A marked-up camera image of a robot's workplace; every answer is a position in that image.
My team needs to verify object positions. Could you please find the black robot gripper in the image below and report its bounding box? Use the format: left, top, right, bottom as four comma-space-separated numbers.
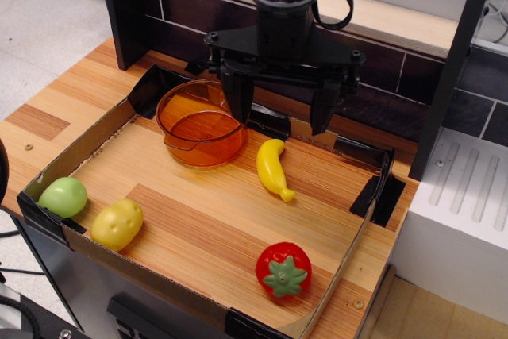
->
205, 9, 365, 135

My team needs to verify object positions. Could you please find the yellow plastic toy potato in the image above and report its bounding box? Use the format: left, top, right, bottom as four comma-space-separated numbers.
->
90, 198, 144, 252

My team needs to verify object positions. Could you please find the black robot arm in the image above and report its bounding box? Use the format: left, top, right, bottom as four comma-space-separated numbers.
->
204, 0, 366, 135

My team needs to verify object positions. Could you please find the orange transparent plastic pot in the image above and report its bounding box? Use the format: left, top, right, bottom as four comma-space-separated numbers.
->
156, 79, 248, 168

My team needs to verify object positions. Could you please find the cardboard fence with black tape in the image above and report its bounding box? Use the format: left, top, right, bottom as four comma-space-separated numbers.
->
18, 66, 404, 338

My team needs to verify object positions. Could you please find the yellow plastic toy banana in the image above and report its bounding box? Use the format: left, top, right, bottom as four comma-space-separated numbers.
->
256, 139, 295, 202

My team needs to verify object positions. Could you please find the wooden shelf with black posts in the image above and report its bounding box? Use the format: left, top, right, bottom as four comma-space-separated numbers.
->
106, 0, 487, 180

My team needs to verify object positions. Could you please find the red plastic toy strawberry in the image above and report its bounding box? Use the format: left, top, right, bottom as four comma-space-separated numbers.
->
255, 242, 313, 298

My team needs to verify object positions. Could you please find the white grooved sink drainboard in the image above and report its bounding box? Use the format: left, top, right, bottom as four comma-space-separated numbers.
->
391, 129, 507, 323

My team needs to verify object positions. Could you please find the green plastic toy apple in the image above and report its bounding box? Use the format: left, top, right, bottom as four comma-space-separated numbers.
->
37, 177, 88, 218

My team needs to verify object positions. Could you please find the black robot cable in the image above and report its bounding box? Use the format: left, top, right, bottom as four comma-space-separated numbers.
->
311, 0, 355, 31

